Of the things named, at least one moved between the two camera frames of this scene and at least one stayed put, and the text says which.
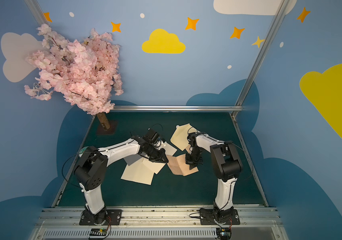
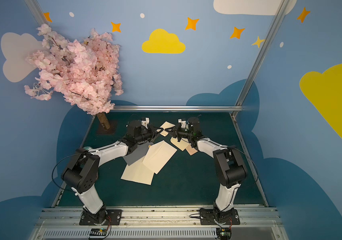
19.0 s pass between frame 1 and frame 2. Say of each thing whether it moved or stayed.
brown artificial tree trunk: stayed
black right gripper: moved
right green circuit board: stayed
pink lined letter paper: moved
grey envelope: stayed
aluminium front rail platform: stayed
